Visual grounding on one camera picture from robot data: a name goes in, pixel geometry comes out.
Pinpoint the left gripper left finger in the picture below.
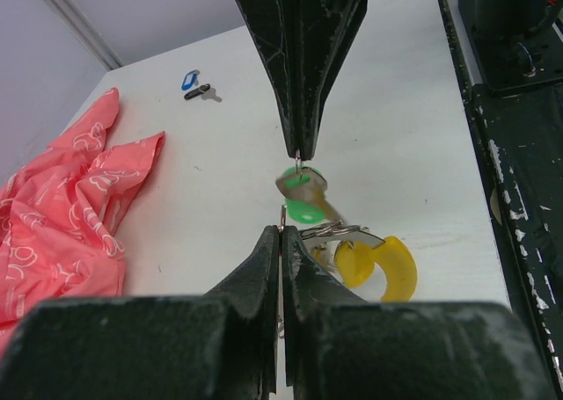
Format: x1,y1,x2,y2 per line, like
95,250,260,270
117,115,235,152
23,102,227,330
1,226,280,399

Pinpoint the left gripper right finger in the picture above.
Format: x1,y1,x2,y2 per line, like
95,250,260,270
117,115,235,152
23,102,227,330
281,226,555,399

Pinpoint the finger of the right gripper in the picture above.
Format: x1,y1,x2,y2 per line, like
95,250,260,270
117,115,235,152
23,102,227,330
302,0,368,159
235,0,298,158

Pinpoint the key with yellow tag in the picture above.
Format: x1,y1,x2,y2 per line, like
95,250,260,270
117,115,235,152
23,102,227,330
333,241,375,288

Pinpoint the large keyring with yellow handle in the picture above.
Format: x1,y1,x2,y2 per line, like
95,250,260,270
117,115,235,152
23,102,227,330
300,221,418,302

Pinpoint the key with green tag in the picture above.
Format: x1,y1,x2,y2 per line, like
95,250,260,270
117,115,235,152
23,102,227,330
275,150,347,224

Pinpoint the key with black head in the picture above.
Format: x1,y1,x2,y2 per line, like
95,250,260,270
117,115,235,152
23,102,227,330
184,84,223,103

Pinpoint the blue key tag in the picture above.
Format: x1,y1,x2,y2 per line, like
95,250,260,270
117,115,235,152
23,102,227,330
181,69,200,91

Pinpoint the pink patterned cloth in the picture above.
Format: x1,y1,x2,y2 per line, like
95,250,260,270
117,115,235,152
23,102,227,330
1,88,165,347

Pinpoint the right aluminium frame post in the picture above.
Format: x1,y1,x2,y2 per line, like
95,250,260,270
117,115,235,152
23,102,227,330
43,0,124,70

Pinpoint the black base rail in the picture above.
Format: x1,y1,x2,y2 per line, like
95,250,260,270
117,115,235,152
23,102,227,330
438,0,562,399

